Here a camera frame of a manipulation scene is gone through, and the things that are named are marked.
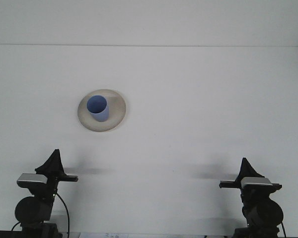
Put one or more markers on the pale round plate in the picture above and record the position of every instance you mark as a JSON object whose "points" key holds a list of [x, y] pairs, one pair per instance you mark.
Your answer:
{"points": [[116, 116]]}

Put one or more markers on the pale blue cup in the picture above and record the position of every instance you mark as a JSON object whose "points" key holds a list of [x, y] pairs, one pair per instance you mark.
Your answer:
{"points": [[101, 116]]}

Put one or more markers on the black mounting platform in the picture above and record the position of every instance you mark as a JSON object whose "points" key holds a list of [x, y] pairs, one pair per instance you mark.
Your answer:
{"points": [[2, 234]]}

